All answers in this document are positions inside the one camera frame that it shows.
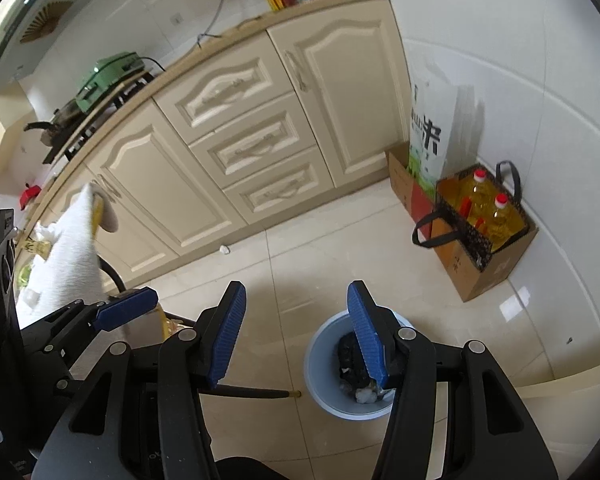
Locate range hood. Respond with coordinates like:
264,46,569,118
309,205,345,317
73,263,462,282
0,0,131,103

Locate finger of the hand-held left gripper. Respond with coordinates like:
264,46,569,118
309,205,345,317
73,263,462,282
19,286,160,393

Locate clear plastic bag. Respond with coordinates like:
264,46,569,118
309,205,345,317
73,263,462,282
355,384,388,406

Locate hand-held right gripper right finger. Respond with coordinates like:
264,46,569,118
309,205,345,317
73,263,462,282
346,281,566,480

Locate green snack packet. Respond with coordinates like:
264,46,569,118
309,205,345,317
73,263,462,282
14,262,34,291

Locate green electric grill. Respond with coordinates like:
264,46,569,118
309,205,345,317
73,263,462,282
75,51,148,112

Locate white rice bag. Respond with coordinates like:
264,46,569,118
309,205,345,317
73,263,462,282
409,57,463,191

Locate brown folding fan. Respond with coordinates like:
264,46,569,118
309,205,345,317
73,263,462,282
20,0,74,44

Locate cream base cabinets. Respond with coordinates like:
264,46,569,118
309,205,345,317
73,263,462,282
27,0,413,291

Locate white fluffy table cover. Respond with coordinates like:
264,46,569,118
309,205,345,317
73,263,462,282
17,182,123,333

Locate cooking oil bottle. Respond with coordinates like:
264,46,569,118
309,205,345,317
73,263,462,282
482,193,526,251
460,169,496,226

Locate patterned tote bag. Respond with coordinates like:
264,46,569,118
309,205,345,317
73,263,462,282
412,160,531,266

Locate light blue waste bin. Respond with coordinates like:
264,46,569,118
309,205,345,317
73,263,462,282
304,310,413,421

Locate red kitchen object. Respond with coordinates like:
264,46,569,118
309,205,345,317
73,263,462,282
19,183,43,209

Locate black gas stove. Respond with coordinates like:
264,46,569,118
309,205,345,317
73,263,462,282
42,67,161,163

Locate small cardboard box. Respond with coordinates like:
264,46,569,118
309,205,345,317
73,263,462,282
386,141,438,221

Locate grey wall cable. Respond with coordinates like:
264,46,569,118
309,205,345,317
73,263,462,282
197,0,231,48

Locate dark wok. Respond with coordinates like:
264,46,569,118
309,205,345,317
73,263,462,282
24,100,88,146

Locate large cardboard box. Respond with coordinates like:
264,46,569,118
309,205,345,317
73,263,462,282
432,215,539,303

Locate black plastic bag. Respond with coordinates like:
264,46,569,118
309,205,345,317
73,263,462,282
336,331,381,392

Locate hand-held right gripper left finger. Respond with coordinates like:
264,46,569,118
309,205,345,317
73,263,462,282
30,280,248,480

